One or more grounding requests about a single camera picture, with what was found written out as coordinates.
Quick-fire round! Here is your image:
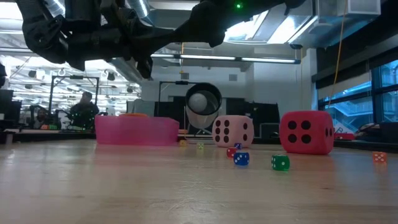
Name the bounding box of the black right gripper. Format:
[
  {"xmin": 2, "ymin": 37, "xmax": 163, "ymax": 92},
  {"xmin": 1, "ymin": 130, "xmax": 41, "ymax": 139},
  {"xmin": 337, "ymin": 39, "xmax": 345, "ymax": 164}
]
[{"xmin": 149, "ymin": 0, "xmax": 237, "ymax": 57}]

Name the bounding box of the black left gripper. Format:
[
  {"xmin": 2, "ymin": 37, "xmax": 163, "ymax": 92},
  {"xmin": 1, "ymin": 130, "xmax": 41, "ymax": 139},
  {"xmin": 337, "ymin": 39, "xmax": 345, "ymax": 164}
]
[{"xmin": 23, "ymin": 15, "xmax": 153, "ymax": 78}]

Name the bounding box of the large pink foam die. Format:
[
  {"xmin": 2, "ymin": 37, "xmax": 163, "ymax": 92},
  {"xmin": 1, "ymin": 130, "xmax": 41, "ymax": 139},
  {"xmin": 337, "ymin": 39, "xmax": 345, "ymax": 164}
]
[{"xmin": 212, "ymin": 114, "xmax": 255, "ymax": 149}]

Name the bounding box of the large red foam die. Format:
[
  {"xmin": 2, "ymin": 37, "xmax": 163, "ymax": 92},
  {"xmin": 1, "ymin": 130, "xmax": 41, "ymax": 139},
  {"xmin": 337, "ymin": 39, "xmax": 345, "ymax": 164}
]
[{"xmin": 279, "ymin": 110, "xmax": 335, "ymax": 156}]

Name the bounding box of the long ceiling light bar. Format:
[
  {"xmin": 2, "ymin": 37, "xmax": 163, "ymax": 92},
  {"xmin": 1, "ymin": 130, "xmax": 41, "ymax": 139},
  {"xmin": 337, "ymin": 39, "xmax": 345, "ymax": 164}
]
[{"xmin": 150, "ymin": 53, "xmax": 302, "ymax": 65}]

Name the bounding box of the pink plastic bin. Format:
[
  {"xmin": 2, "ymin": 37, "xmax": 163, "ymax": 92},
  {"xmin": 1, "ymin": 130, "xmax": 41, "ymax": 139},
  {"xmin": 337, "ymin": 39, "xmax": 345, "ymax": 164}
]
[{"xmin": 95, "ymin": 114, "xmax": 180, "ymax": 146}]

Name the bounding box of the person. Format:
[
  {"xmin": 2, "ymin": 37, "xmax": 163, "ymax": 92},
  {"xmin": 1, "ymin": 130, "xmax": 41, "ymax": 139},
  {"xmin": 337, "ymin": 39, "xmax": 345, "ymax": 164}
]
[
  {"xmin": 33, "ymin": 108, "xmax": 52, "ymax": 130},
  {"xmin": 70, "ymin": 91, "xmax": 100, "ymax": 130}
]

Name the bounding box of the black background cabinet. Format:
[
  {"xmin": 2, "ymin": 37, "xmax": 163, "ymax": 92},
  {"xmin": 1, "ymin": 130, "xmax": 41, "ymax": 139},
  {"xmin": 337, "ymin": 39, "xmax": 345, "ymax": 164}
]
[{"xmin": 226, "ymin": 98, "xmax": 280, "ymax": 139}]

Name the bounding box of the small orange die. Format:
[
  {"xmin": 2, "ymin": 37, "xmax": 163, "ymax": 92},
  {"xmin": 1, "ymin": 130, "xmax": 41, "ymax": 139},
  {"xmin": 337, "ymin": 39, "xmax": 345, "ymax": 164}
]
[{"xmin": 373, "ymin": 151, "xmax": 387, "ymax": 165}]

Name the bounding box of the black background stand frame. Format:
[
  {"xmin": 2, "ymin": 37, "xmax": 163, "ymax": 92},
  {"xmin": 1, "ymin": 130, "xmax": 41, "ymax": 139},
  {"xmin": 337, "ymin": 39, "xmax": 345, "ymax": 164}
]
[
  {"xmin": 49, "ymin": 75, "xmax": 100, "ymax": 108},
  {"xmin": 158, "ymin": 80, "xmax": 191, "ymax": 103}
]

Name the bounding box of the silver ventilation duct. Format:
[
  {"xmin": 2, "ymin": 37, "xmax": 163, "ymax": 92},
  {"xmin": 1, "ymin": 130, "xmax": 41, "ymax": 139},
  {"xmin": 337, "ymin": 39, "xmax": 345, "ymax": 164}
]
[{"xmin": 127, "ymin": 0, "xmax": 150, "ymax": 18}]

